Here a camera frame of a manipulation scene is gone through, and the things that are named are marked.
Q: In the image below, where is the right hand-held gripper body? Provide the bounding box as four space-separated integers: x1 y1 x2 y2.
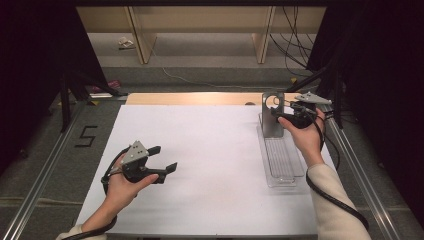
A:
283 91 333 130

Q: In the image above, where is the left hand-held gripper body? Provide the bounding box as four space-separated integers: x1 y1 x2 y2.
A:
119 140 150 184

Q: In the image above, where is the grey phone case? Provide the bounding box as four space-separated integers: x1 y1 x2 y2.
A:
260 92 286 139

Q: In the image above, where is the clear plastic tray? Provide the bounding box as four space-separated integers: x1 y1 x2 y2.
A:
256 111 306 189

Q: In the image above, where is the person's right hand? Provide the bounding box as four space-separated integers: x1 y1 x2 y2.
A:
278 108 326 169

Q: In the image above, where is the person's left hand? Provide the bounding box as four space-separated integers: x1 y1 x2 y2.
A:
101 157 160 220

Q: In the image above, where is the black metal stand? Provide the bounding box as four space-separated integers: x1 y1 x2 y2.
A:
285 63 345 130

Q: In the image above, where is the white table sheet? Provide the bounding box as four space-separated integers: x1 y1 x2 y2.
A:
74 104 364 238

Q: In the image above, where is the flat white object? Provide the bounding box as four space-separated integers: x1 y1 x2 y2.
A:
88 92 114 100

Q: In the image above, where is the dark curtain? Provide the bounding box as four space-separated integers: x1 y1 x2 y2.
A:
0 0 110 176
305 0 424 229

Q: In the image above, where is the pink object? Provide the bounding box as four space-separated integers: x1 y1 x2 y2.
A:
91 79 121 94

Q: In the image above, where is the black tripod stand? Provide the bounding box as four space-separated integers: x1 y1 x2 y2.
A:
59 70 129 133

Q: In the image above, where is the crumpled white paper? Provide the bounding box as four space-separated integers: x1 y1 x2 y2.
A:
117 36 137 51

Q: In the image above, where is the light wooden shelf unit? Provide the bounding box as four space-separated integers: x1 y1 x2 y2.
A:
75 5 328 65

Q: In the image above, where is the thick black left gripper cable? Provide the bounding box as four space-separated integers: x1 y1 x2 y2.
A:
61 148 130 240

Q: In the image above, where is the thick black gripper cable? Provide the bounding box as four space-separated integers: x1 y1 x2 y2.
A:
305 112 370 232
61 148 130 240

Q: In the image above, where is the bundle of black cables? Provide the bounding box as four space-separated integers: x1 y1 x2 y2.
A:
269 5 318 78

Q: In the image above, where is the metal floor rail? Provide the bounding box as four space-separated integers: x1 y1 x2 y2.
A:
319 99 402 240
1 99 88 240

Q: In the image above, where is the thick black right gripper cable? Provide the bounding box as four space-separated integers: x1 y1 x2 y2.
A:
305 112 370 232

